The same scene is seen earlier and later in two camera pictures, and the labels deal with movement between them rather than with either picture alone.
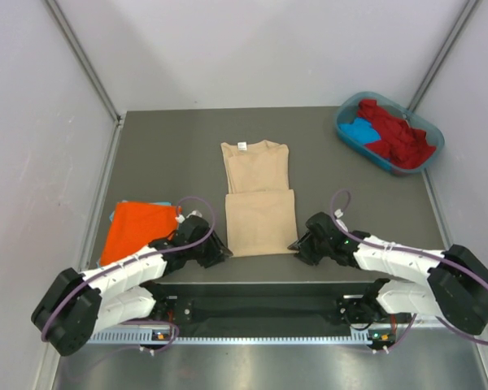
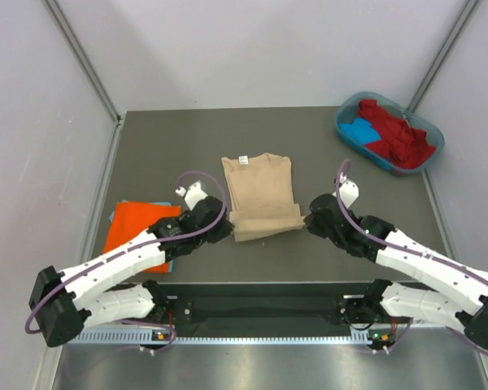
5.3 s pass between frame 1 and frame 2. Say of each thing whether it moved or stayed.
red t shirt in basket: stayed
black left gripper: moved
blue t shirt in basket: stayed
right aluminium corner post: stayed
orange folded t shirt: stayed
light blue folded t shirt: stayed
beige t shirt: moved
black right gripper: moved
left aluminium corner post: stayed
